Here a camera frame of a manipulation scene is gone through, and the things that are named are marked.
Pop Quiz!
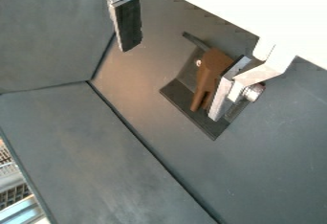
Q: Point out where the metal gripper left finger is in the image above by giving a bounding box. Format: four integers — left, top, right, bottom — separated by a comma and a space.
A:
106, 0, 143, 52

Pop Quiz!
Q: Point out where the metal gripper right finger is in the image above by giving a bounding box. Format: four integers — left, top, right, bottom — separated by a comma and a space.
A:
208, 38, 295, 122

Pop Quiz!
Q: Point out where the brown three-prong object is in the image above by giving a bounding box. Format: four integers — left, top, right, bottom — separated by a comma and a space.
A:
191, 48, 234, 112

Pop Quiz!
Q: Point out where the dark grey curved fixture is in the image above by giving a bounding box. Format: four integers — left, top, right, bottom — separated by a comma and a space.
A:
160, 32, 251, 140

